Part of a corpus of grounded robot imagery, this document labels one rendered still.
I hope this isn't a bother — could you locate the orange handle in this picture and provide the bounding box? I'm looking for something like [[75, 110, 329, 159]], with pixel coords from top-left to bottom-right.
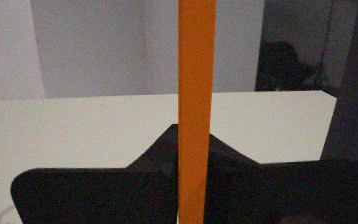
[[178, 0, 217, 224]]

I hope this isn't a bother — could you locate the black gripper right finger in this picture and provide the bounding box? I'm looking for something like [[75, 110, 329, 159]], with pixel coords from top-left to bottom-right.
[[203, 134, 358, 224]]

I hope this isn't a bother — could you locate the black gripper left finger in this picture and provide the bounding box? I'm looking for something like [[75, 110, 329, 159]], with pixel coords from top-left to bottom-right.
[[10, 124, 178, 224]]

